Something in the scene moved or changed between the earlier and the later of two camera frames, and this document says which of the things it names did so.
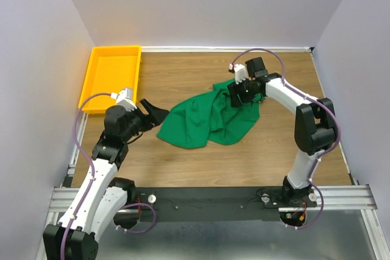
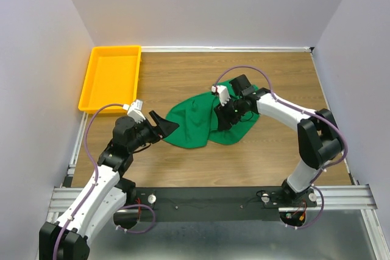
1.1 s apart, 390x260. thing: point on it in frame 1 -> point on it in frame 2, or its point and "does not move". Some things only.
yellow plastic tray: [111, 69] does not move
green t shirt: [209, 118] does not move
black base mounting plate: [212, 204] does not move
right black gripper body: [245, 90] -> [233, 110]
